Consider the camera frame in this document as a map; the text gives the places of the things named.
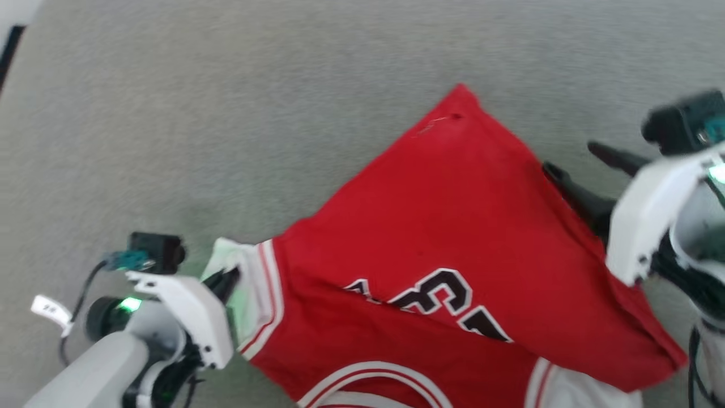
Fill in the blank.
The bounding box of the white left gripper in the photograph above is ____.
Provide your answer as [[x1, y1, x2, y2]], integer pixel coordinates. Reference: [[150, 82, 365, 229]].
[[126, 267, 242, 370]]

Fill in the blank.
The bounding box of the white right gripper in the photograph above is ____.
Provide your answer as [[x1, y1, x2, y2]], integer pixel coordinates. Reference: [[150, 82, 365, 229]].
[[543, 141, 725, 287]]

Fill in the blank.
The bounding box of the red basketball jersey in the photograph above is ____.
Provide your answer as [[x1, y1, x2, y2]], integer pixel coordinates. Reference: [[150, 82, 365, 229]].
[[201, 84, 689, 408]]

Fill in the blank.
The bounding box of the grey fabric sofa seat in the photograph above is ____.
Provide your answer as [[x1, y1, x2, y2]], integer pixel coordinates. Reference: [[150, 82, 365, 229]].
[[0, 0, 725, 408]]

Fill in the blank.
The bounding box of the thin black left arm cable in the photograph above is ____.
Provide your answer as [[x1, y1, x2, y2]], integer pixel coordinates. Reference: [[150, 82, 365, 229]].
[[59, 260, 109, 367]]

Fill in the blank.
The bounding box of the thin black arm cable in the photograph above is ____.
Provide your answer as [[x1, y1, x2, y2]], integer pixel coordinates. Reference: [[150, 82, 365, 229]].
[[59, 260, 109, 367], [687, 326, 715, 408]]

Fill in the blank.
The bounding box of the white cable label tag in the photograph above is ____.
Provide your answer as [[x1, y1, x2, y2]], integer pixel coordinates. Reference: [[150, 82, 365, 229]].
[[31, 295, 75, 338]]

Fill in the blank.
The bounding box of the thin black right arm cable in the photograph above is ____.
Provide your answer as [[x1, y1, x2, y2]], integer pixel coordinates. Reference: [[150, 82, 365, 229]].
[[687, 326, 715, 408]]

